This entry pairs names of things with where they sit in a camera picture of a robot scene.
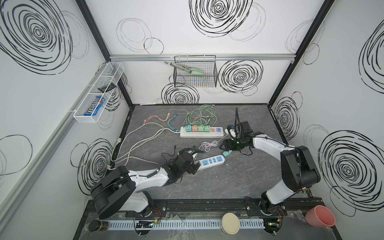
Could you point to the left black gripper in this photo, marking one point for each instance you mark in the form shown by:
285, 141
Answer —
194, 166

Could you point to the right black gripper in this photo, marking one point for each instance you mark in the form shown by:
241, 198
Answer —
227, 144

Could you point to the short blue power strip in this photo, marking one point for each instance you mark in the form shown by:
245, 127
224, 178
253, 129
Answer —
210, 162

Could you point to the long colourful power strip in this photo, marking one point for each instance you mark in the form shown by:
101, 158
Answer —
215, 133

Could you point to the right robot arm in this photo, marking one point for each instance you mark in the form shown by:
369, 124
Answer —
298, 168

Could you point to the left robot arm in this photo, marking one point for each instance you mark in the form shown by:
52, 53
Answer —
124, 190

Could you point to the beige round lid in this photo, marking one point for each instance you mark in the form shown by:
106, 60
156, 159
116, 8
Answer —
230, 224

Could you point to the yellow block with black cap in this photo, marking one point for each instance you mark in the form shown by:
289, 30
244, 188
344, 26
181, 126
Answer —
306, 190

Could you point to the blue candy packet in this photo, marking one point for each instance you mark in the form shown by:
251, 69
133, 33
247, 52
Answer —
95, 106

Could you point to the black remote control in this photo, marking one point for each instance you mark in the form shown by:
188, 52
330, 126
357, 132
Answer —
107, 88

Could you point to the dark jar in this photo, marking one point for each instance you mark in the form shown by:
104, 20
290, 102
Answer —
98, 226

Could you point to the pink cup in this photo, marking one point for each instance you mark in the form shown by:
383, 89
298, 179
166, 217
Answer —
320, 216

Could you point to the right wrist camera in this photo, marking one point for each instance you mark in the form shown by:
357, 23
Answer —
232, 131

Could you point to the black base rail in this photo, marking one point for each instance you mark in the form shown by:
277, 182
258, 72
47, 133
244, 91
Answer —
247, 205

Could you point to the white slotted cable duct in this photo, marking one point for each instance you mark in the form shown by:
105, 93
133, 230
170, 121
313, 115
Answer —
130, 225

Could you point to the black wire basket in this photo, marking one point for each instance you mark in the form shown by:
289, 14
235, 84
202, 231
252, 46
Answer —
206, 63

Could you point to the clear wall shelf basket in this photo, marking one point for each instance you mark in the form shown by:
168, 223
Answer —
107, 73

